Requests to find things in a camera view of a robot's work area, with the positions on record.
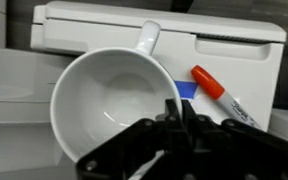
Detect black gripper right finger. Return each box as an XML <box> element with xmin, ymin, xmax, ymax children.
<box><xmin>182</xmin><ymin>99</ymin><xmax>288</xmax><ymax>180</ymax></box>

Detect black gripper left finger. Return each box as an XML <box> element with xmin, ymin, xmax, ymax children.
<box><xmin>74</xmin><ymin>97</ymin><xmax>186</xmax><ymax>180</ymax></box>

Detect white mug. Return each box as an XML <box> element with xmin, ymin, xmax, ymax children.
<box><xmin>49</xmin><ymin>20</ymin><xmax>184</xmax><ymax>164</ymax></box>

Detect white office copier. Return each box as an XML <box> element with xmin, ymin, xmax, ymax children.
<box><xmin>268</xmin><ymin>108</ymin><xmax>288</xmax><ymax>148</ymax></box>

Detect blue tape piece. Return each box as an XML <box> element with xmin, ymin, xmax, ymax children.
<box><xmin>174</xmin><ymin>79</ymin><xmax>199</xmax><ymax>102</ymax></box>

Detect orange Sharpie marker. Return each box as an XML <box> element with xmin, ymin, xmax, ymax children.
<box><xmin>190</xmin><ymin>64</ymin><xmax>264</xmax><ymax>132</ymax></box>

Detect white storage box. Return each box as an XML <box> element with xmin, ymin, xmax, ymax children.
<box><xmin>30</xmin><ymin>0</ymin><xmax>288</xmax><ymax>133</ymax></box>

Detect white plastic tray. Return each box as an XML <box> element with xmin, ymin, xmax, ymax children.
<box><xmin>0</xmin><ymin>46</ymin><xmax>69</xmax><ymax>169</ymax></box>

